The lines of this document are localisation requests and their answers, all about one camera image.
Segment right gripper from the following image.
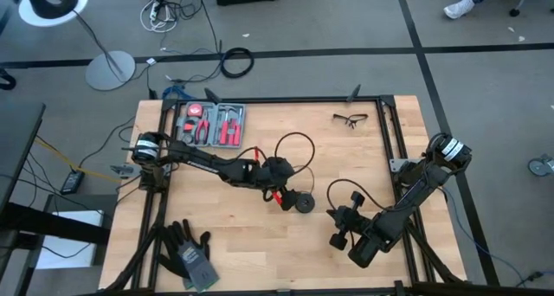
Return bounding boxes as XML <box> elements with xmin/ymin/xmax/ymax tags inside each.
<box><xmin>326</xmin><ymin>190</ymin><xmax>367</xmax><ymax>251</ymax></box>

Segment black spool with white labels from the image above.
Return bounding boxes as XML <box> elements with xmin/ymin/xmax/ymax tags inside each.
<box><xmin>295</xmin><ymin>192</ymin><xmax>316</xmax><ymax>215</ymax></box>

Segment steel hammer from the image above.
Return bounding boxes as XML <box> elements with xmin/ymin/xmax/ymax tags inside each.
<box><xmin>217</xmin><ymin>106</ymin><xmax>244</xmax><ymax>120</ymax></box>

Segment clear safety glasses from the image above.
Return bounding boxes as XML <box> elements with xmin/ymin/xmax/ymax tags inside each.
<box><xmin>332</xmin><ymin>113</ymin><xmax>370</xmax><ymax>130</ymax></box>

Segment black work glove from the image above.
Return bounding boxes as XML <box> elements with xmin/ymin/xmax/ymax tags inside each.
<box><xmin>156</xmin><ymin>226</ymin><xmax>194</xmax><ymax>291</ymax></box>
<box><xmin>163</xmin><ymin>219</ymin><xmax>221</xmax><ymax>293</ymax></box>

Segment white floor lamp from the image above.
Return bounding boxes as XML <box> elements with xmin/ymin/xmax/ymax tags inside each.
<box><xmin>18</xmin><ymin>0</ymin><xmax>137</xmax><ymax>92</ymax></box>

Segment black power adapter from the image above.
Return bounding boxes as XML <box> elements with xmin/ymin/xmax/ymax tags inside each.
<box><xmin>59</xmin><ymin>169</ymin><xmax>86</xmax><ymax>196</ymax></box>

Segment grey caster wheel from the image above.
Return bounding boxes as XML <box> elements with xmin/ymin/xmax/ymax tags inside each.
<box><xmin>527</xmin><ymin>154</ymin><xmax>554</xmax><ymax>178</ymax></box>

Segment white box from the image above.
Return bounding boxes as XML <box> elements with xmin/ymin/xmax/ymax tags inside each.
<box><xmin>35</xmin><ymin>209</ymin><xmax>106</xmax><ymax>271</ymax></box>

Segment person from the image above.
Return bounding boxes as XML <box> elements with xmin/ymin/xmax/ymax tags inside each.
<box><xmin>442</xmin><ymin>0</ymin><xmax>506</xmax><ymax>20</ymax></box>

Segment black desk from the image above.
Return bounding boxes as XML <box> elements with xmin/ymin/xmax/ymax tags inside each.
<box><xmin>0</xmin><ymin>100</ymin><xmax>112</xmax><ymax>296</ymax></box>

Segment office chair with white armrests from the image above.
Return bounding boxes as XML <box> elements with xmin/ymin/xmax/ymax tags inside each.
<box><xmin>508</xmin><ymin>0</ymin><xmax>554</xmax><ymax>17</ymax></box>

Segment black curved device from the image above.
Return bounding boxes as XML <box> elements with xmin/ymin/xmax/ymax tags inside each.
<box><xmin>20</xmin><ymin>0</ymin><xmax>81</xmax><ymax>20</ymax></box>

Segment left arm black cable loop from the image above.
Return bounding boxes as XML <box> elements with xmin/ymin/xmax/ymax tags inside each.
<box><xmin>274</xmin><ymin>132</ymin><xmax>317</xmax><ymax>177</ymax></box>

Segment red-handled bit driver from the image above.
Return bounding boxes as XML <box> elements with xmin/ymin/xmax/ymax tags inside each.
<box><xmin>230</xmin><ymin>117</ymin><xmax>243</xmax><ymax>146</ymax></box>

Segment red-handled pliers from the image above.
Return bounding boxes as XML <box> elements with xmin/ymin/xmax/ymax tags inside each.
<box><xmin>194</xmin><ymin>109</ymin><xmax>212</xmax><ymax>145</ymax></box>

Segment black frame clamp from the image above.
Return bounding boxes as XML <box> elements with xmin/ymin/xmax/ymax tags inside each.
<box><xmin>345</xmin><ymin>83</ymin><xmax>363</xmax><ymax>104</ymax></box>
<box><xmin>203</xmin><ymin>87</ymin><xmax>223</xmax><ymax>106</ymax></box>

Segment black coiled floor cable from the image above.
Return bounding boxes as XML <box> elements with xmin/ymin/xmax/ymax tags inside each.
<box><xmin>220</xmin><ymin>46</ymin><xmax>255</xmax><ymax>80</ymax></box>

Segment blue cable bundle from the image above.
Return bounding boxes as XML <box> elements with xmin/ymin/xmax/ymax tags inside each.
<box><xmin>161</xmin><ymin>84</ymin><xmax>196</xmax><ymax>102</ymax></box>

